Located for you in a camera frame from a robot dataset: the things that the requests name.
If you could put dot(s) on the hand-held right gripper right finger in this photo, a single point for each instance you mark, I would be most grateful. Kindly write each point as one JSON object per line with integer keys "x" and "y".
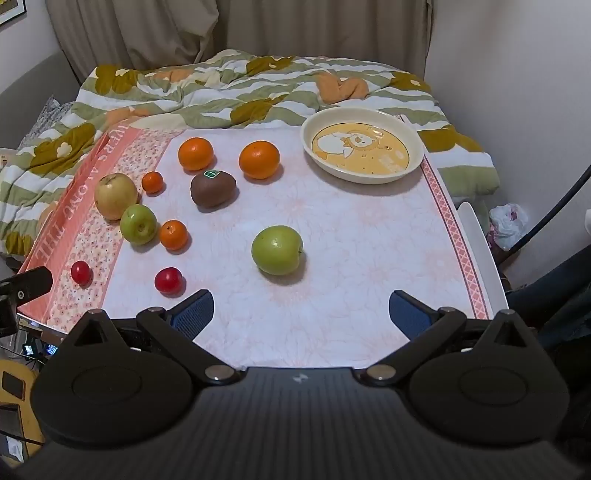
{"x": 408, "y": 314}

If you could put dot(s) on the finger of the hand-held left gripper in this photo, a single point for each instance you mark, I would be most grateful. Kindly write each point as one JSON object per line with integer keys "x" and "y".
{"x": 28, "y": 282}

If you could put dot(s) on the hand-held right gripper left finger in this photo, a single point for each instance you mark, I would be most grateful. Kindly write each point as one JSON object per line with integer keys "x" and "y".
{"x": 196, "y": 311}

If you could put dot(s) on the red cherry tomato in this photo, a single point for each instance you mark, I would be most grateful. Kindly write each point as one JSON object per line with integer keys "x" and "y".
{"x": 81, "y": 272}
{"x": 169, "y": 280}

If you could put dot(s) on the small tangerine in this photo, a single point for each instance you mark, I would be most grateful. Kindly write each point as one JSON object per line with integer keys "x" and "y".
{"x": 173, "y": 234}
{"x": 152, "y": 182}

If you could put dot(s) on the large green apple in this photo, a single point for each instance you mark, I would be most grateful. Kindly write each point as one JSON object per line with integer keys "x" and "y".
{"x": 277, "y": 250}

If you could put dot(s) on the small green apple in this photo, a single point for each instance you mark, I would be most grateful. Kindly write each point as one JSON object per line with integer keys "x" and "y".
{"x": 138, "y": 225}

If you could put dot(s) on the yellow apple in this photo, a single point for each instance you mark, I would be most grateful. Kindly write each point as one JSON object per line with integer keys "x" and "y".
{"x": 115, "y": 196}

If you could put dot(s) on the brown kiwi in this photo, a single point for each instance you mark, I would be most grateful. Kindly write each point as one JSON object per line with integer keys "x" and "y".
{"x": 213, "y": 189}

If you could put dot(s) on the cream cartoon print plate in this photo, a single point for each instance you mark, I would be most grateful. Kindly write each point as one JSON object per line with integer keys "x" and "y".
{"x": 362, "y": 145}

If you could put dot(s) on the pink floral tablecloth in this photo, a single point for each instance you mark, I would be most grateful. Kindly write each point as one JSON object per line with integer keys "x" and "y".
{"x": 351, "y": 240}

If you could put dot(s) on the yellow wooden object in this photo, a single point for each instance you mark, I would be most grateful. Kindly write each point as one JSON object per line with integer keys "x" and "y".
{"x": 21, "y": 415}

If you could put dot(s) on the white table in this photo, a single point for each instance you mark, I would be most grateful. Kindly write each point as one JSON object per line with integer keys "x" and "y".
{"x": 482, "y": 249}

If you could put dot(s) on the white plastic bag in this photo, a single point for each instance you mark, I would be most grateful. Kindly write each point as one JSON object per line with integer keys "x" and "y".
{"x": 508, "y": 224}

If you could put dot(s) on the person's dark trouser leg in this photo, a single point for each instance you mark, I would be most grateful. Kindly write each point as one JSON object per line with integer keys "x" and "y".
{"x": 558, "y": 295}

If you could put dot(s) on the large orange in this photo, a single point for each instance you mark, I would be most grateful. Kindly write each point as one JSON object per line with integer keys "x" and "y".
{"x": 259, "y": 159}
{"x": 195, "y": 153}

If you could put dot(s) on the small patterned pillow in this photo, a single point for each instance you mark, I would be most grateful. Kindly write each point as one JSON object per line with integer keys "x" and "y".
{"x": 48, "y": 117}

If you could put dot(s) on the grey padded headboard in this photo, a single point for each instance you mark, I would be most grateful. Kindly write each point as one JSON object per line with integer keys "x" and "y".
{"x": 32, "y": 83}

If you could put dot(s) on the green striped floral blanket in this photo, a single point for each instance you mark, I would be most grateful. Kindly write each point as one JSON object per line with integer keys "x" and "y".
{"x": 221, "y": 94}

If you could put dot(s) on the beige curtain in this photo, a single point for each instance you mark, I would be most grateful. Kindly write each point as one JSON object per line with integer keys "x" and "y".
{"x": 258, "y": 32}

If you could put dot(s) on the framed wall picture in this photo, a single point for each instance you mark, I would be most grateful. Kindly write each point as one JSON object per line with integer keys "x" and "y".
{"x": 10, "y": 11}

